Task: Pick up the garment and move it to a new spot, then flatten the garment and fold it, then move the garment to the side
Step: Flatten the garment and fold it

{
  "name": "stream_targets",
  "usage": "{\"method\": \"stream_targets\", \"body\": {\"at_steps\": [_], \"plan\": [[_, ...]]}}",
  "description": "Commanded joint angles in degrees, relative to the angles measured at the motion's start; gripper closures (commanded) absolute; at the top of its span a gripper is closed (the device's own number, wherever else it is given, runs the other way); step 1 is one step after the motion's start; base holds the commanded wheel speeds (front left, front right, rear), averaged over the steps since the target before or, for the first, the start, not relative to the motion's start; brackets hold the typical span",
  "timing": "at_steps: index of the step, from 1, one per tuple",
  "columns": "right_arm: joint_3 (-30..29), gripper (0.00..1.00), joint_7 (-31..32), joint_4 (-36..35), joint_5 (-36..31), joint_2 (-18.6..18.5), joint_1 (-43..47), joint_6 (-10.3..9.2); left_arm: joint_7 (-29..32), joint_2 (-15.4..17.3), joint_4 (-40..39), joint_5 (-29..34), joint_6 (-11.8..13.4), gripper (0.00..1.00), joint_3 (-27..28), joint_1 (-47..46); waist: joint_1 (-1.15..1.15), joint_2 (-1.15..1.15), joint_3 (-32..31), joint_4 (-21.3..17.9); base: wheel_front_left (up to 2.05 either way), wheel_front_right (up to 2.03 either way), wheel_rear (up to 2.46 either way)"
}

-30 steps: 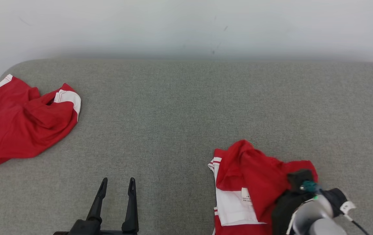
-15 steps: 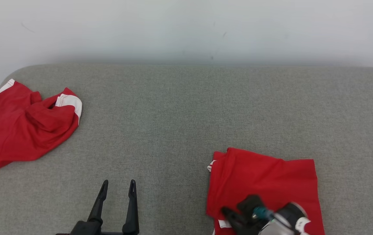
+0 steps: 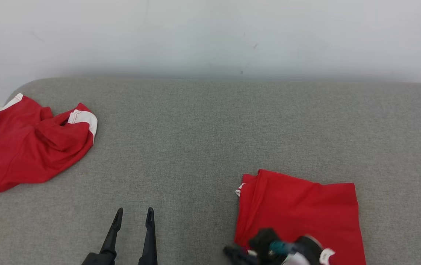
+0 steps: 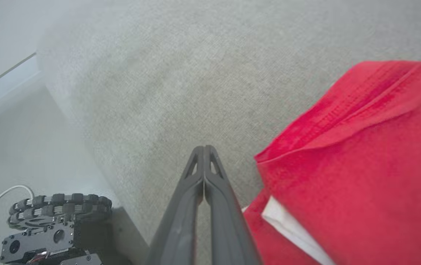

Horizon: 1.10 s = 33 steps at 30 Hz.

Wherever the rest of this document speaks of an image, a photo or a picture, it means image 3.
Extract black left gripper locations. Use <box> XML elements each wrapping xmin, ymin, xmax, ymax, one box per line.
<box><xmin>81</xmin><ymin>207</ymin><xmax>158</xmax><ymax>265</ymax></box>

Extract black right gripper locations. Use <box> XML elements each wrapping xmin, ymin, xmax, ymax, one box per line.
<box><xmin>223</xmin><ymin>236</ymin><xmax>323</xmax><ymax>265</ymax></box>

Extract red jersey with black lettering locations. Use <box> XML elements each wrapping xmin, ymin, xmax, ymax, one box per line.
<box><xmin>234</xmin><ymin>169</ymin><xmax>366</xmax><ymax>265</ymax></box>

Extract red shorts with white stripe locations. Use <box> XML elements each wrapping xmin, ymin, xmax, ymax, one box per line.
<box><xmin>0</xmin><ymin>93</ymin><xmax>98</xmax><ymax>192</ymax></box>

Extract black cable with teal connector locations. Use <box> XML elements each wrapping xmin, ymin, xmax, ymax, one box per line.
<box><xmin>269</xmin><ymin>240</ymin><xmax>296</xmax><ymax>255</ymax></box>

